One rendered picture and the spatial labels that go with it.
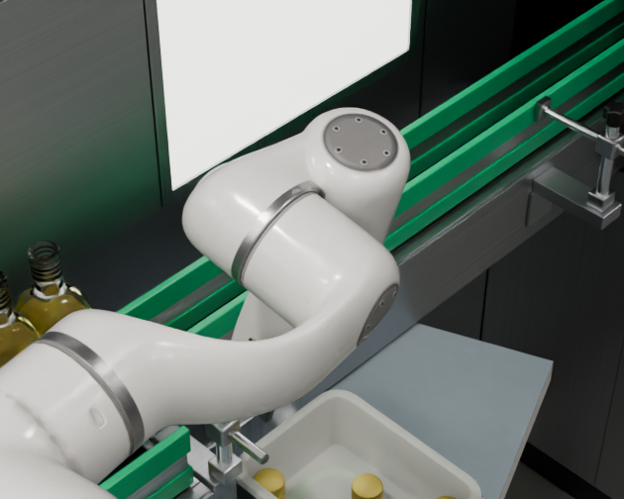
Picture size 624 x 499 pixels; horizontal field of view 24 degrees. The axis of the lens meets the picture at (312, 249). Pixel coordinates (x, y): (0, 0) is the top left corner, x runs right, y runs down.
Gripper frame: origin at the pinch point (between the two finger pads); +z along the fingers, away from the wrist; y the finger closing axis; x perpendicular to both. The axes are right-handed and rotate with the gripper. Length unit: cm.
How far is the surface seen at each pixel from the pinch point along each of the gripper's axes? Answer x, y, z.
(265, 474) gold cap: -6.3, -12.7, 39.6
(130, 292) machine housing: -35, -18, 43
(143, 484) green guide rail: -9.5, 3.3, 27.8
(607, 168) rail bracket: -7, -69, 29
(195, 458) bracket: -10.3, -5.1, 33.3
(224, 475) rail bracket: -6.2, -4.8, 30.5
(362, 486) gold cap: 1.8, -18.7, 37.4
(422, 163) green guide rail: -25, -57, 36
